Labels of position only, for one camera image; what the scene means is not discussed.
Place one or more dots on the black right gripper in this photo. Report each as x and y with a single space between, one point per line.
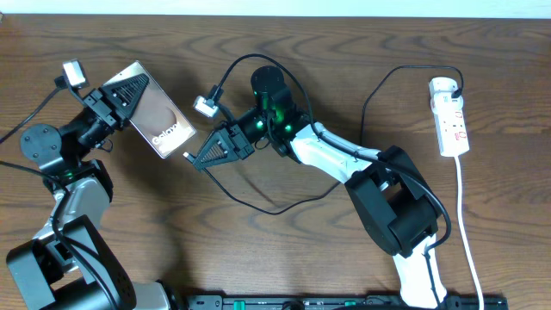
233 142

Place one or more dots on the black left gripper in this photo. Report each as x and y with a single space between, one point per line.
103 108

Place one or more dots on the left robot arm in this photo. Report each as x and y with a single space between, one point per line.
67 264

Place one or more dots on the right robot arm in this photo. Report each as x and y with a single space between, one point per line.
396 206

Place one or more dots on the white power strip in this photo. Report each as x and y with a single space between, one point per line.
446 107

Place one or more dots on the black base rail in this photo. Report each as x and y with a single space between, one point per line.
374 301

